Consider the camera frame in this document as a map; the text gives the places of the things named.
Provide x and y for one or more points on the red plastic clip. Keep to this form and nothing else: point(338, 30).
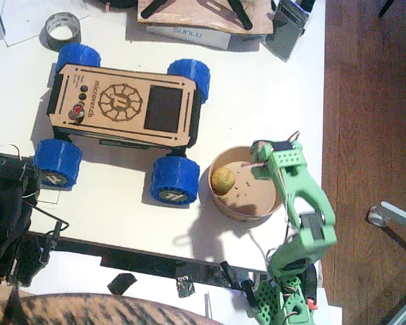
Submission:
point(313, 304)

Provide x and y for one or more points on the yellow ball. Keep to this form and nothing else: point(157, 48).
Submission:
point(223, 181)

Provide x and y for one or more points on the clear round caster cup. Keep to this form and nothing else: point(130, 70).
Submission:
point(377, 218)

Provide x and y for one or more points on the wide black flat bar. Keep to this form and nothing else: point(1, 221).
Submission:
point(138, 262)

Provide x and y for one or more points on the black table clamp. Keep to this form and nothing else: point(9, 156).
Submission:
point(46, 252)
point(251, 298)

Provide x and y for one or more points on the black stick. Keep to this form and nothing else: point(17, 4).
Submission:
point(385, 7)

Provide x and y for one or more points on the grey duct tape roll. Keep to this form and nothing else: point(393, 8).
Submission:
point(54, 23)

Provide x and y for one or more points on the black round object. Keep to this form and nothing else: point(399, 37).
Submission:
point(118, 2)

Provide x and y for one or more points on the white paper sheet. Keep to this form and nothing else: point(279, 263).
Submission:
point(23, 20)
point(223, 304)

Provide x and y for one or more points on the black tape piece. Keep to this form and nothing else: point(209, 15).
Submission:
point(122, 283)

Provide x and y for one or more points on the brown wooden board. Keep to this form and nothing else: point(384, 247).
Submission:
point(196, 18)

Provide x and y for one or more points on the tiger striped cloth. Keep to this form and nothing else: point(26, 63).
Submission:
point(88, 309)

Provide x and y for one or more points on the white SUNLU box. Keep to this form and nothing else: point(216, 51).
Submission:
point(189, 35)

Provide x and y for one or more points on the crumpled foil tape piece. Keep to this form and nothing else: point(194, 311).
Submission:
point(185, 287)

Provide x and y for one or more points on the blue ribbed rover wheel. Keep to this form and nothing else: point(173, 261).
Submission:
point(79, 55)
point(59, 159)
point(191, 72)
point(176, 176)

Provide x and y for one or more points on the black stand leg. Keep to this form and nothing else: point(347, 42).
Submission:
point(241, 15)
point(154, 7)

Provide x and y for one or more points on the white metal furniture leg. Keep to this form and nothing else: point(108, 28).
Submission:
point(402, 215)

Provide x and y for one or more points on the grey metallic device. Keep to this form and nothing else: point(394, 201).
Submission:
point(286, 37)

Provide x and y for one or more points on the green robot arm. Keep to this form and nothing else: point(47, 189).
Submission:
point(311, 189)

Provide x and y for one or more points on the round tan cardboard bowl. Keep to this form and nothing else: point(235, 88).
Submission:
point(253, 201)

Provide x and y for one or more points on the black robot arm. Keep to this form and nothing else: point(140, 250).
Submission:
point(6, 223)

